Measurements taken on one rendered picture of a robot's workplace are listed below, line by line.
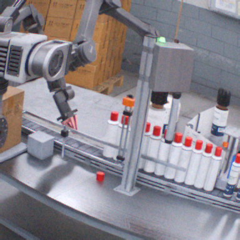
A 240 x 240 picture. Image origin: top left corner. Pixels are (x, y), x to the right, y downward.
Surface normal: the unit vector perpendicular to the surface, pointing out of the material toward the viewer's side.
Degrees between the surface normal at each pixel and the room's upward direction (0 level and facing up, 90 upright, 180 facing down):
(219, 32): 90
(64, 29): 90
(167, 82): 90
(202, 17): 90
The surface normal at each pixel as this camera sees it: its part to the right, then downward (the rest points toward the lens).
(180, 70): 0.41, 0.37
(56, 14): -0.36, 0.29
